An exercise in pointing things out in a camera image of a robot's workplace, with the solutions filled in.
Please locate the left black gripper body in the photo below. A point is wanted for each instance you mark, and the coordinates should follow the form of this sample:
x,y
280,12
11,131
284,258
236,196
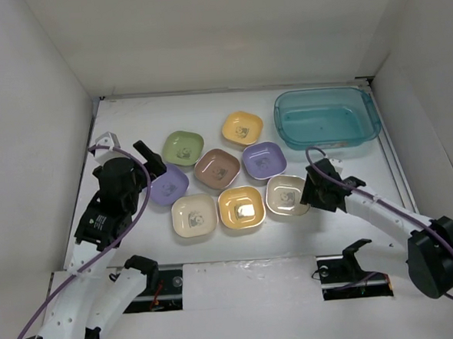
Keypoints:
x,y
141,183

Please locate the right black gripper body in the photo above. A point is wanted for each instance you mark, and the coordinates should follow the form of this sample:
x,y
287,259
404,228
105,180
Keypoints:
x,y
313,195

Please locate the purple plate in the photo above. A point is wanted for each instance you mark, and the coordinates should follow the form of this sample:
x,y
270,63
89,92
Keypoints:
x,y
264,160
170,186

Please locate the green plate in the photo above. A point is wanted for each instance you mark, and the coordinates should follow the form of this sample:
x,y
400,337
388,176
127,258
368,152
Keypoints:
x,y
183,148

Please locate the cream plate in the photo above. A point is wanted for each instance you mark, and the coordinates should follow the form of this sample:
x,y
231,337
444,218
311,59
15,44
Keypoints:
x,y
194,215
283,195

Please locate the brown plate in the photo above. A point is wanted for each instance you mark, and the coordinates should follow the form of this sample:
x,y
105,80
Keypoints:
x,y
217,169

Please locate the yellow plate bottom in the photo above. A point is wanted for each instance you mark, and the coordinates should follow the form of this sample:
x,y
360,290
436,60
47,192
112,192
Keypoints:
x,y
241,208

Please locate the yellow plate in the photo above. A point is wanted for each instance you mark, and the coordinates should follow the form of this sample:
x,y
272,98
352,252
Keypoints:
x,y
241,208
242,128

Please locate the yellow plate top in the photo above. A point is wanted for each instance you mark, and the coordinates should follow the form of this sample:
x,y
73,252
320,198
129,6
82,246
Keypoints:
x,y
242,128

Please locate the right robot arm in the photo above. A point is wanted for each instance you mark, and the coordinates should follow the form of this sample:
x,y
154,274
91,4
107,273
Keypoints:
x,y
426,254

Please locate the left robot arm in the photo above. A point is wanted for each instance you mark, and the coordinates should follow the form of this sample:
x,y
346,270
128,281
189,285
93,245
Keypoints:
x,y
115,209

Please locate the teal plastic bin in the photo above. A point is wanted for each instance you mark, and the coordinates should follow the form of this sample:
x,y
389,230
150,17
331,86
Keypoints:
x,y
336,117

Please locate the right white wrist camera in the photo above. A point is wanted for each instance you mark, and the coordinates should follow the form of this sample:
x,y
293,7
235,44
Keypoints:
x,y
337,164

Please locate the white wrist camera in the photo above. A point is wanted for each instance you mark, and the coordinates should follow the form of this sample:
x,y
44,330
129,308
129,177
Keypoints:
x,y
104,148
337,164

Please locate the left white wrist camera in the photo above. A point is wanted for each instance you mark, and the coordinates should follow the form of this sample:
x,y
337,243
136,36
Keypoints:
x,y
104,148

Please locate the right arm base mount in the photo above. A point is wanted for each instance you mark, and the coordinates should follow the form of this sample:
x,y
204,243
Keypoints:
x,y
341,277

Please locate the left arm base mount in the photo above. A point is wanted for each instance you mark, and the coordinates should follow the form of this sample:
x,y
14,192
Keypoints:
x,y
165,294

